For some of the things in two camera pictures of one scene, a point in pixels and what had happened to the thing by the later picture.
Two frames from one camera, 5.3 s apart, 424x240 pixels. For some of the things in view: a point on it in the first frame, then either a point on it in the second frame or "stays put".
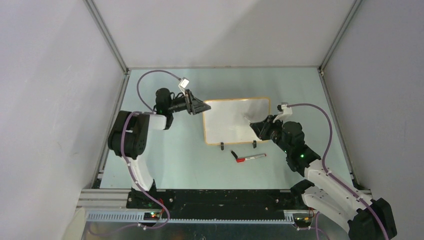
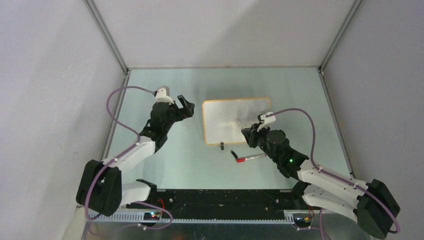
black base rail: (217, 203) stays put
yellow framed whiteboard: (228, 121) stays put
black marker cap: (234, 154) stays put
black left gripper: (194, 105) to (188, 111)
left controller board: (151, 216) stays put
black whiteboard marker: (247, 119) to (239, 125)
